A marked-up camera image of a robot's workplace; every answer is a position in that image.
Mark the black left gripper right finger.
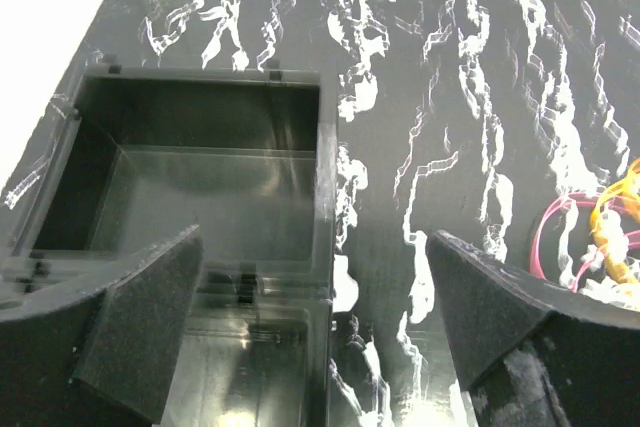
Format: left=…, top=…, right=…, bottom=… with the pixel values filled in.
left=426, top=231, right=639, bottom=426

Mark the black three-compartment tray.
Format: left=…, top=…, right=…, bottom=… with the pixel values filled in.
left=1, top=62, right=337, bottom=426

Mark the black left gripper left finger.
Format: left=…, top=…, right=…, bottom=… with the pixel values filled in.
left=1, top=225, right=203, bottom=426

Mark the yellow thin cable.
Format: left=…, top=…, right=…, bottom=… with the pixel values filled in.
left=588, top=157, right=640, bottom=286

